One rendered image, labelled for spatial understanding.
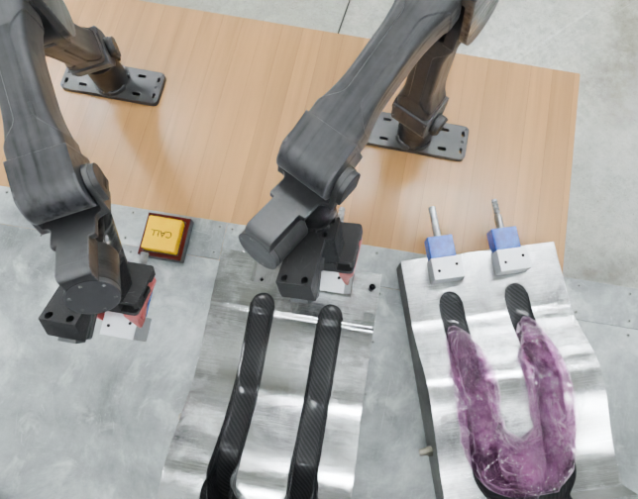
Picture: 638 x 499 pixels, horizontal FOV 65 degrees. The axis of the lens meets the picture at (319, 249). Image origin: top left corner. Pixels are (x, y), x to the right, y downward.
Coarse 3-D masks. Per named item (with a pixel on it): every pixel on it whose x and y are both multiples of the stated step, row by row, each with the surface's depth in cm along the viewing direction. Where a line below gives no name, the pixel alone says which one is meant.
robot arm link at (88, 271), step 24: (96, 168) 54; (96, 192) 54; (72, 216) 56; (96, 216) 56; (72, 240) 54; (72, 264) 51; (96, 264) 53; (72, 288) 52; (96, 288) 53; (120, 288) 55; (96, 312) 56
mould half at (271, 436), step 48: (240, 288) 80; (240, 336) 78; (288, 336) 78; (192, 384) 76; (288, 384) 77; (336, 384) 76; (192, 432) 72; (288, 432) 73; (336, 432) 73; (192, 480) 69; (240, 480) 68; (336, 480) 69
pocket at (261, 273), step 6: (258, 264) 84; (258, 270) 83; (264, 270) 83; (270, 270) 83; (276, 270) 83; (252, 276) 81; (258, 276) 83; (264, 276) 83; (270, 276) 83; (276, 276) 83; (264, 282) 83; (270, 282) 83
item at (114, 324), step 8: (144, 256) 76; (112, 312) 72; (104, 320) 72; (112, 320) 72; (120, 320) 72; (128, 320) 72; (104, 328) 72; (112, 328) 72; (120, 328) 72; (128, 328) 72; (136, 328) 72; (144, 328) 75; (112, 336) 72; (120, 336) 72; (128, 336) 71; (136, 336) 72; (144, 336) 75
